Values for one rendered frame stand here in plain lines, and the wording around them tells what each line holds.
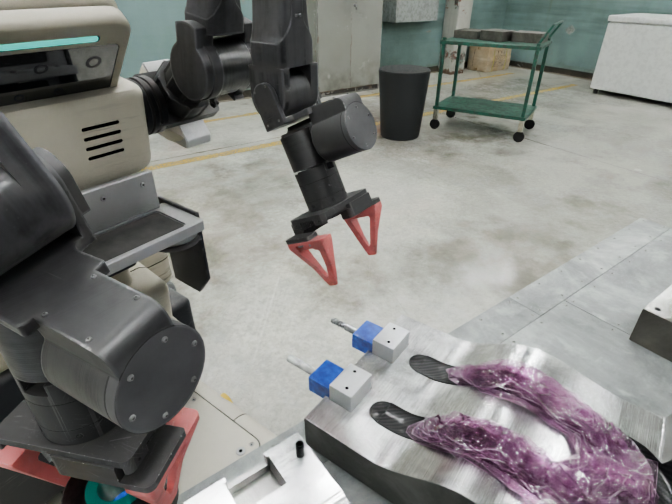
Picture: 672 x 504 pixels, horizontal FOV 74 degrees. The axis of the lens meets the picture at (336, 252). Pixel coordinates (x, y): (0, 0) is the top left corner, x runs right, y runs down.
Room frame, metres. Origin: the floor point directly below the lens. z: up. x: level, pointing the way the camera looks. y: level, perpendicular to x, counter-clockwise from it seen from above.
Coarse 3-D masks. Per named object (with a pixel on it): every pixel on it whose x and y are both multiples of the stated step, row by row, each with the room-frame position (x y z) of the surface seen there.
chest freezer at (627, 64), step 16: (624, 16) 6.13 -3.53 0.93; (640, 16) 6.07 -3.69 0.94; (656, 16) 6.07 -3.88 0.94; (608, 32) 6.25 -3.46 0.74; (624, 32) 6.09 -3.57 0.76; (640, 32) 5.94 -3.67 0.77; (656, 32) 5.79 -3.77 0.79; (608, 48) 6.20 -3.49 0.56; (624, 48) 6.04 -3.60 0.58; (640, 48) 5.89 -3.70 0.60; (656, 48) 5.74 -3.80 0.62; (608, 64) 6.15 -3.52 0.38; (624, 64) 5.99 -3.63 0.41; (640, 64) 5.84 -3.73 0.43; (656, 64) 5.69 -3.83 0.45; (592, 80) 6.28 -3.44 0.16; (608, 80) 6.10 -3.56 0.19; (624, 80) 5.94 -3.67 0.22; (640, 80) 5.78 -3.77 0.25; (656, 80) 5.64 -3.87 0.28; (640, 96) 5.73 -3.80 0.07; (656, 96) 5.59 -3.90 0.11
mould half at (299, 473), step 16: (272, 448) 0.31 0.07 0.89; (288, 448) 0.31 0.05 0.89; (304, 448) 0.31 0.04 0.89; (288, 464) 0.29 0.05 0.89; (304, 464) 0.29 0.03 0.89; (320, 464) 0.29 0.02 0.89; (224, 480) 0.27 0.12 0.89; (288, 480) 0.27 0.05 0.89; (304, 480) 0.27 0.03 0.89; (320, 480) 0.27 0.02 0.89; (208, 496) 0.25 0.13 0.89; (224, 496) 0.25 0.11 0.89; (272, 496) 0.25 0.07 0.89; (288, 496) 0.25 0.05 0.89; (304, 496) 0.25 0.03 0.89; (320, 496) 0.25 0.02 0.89; (336, 496) 0.25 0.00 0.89
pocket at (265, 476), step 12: (264, 456) 0.30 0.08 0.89; (252, 468) 0.29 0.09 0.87; (264, 468) 0.30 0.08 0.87; (276, 468) 0.29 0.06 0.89; (240, 480) 0.28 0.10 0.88; (252, 480) 0.29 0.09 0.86; (264, 480) 0.29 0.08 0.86; (276, 480) 0.29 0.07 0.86; (240, 492) 0.27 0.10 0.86; (252, 492) 0.27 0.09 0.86; (264, 492) 0.27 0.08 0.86
